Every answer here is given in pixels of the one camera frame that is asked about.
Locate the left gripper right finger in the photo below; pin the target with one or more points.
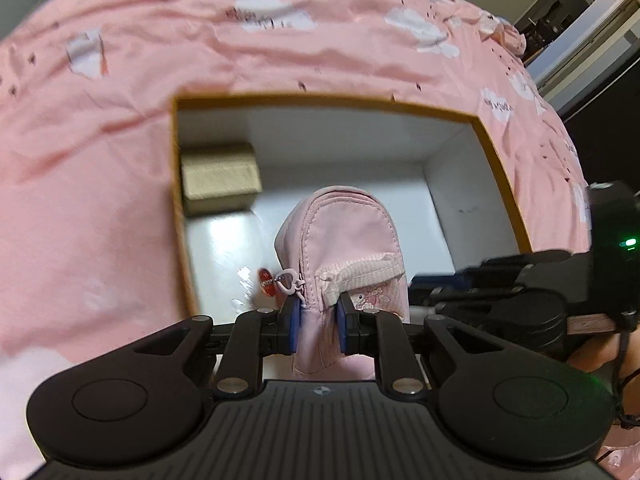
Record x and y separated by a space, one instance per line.
381 336

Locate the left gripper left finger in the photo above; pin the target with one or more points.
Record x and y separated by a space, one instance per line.
245 344

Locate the pink zip pouch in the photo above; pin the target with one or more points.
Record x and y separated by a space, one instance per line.
339 239

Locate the gold gift box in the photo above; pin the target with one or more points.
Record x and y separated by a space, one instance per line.
216 179

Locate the pink leather card holder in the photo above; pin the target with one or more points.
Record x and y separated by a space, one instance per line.
590 324

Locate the orange cardboard storage box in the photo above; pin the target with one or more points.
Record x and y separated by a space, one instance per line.
436 172

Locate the pink cloud print duvet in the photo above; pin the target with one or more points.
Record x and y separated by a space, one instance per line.
88 259

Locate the dark dining chair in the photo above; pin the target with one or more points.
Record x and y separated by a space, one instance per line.
543 29

